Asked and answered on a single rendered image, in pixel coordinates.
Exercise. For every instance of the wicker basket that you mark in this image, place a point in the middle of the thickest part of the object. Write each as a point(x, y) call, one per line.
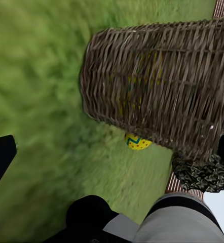
point(163, 77)

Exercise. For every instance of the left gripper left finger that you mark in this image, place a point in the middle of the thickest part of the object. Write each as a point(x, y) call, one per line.
point(8, 151)

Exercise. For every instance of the bush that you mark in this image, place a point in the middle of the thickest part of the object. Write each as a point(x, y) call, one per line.
point(193, 176)

